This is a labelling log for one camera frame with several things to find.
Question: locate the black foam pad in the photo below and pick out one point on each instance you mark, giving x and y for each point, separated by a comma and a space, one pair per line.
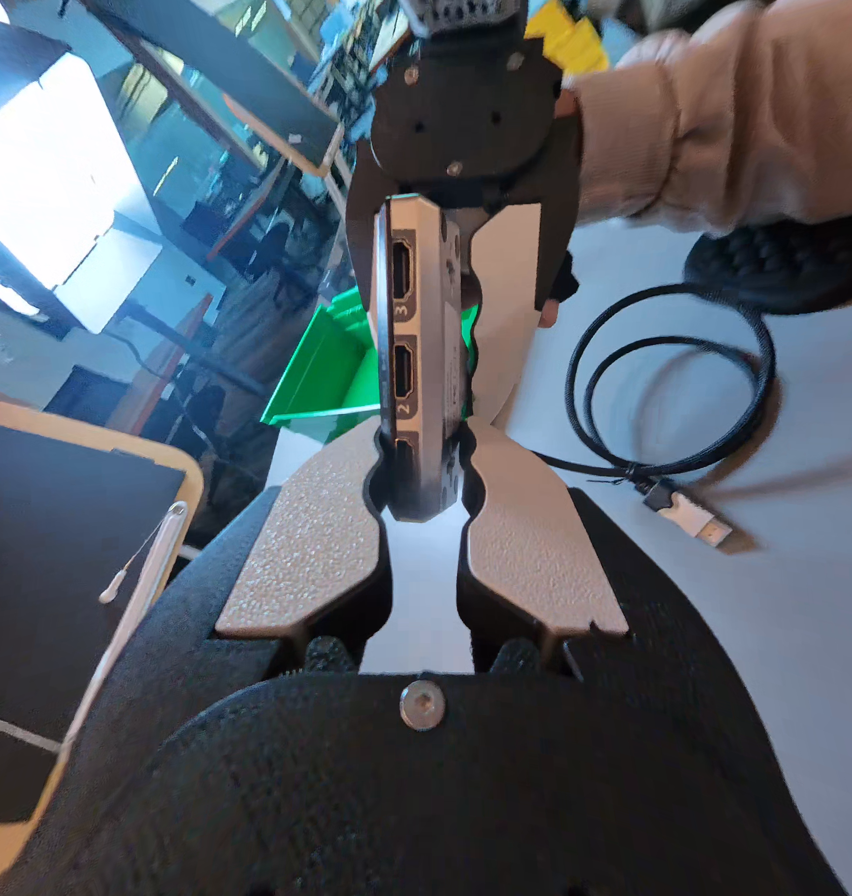
790, 266

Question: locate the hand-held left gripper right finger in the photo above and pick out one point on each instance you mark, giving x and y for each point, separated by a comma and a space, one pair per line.
545, 553

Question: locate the black HDMI switch box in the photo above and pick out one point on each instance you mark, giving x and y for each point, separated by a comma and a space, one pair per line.
419, 350

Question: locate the green plastic bin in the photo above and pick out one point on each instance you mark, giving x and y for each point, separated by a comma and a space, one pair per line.
321, 371

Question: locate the bright softbox light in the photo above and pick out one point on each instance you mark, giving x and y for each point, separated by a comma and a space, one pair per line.
55, 168

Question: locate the person's right forearm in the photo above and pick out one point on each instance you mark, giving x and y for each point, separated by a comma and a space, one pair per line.
734, 112

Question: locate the black panel with wooden rim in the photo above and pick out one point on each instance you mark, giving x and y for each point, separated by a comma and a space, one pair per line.
48, 560
216, 63

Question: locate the white tipped pin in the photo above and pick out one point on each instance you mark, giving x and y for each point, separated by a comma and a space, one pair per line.
108, 594

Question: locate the yellow plastic bin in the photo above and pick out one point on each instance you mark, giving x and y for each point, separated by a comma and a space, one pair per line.
566, 39

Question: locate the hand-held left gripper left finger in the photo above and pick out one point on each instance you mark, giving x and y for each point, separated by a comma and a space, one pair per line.
307, 553

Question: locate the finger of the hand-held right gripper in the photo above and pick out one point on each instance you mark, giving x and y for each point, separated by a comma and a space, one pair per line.
363, 245
510, 280

